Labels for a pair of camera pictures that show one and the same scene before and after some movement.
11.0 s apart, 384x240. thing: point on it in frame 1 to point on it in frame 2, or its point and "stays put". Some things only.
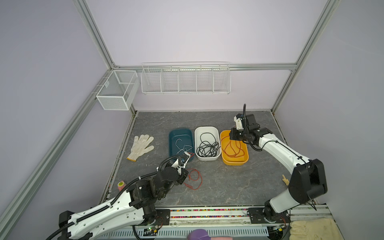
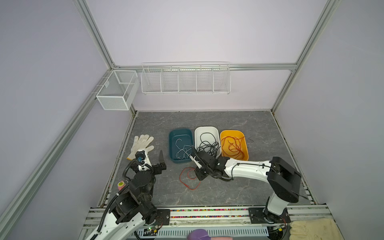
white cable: (182, 149) stays put
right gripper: (232, 133) to (199, 175)
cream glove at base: (324, 229) stays put
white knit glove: (140, 147) stays put
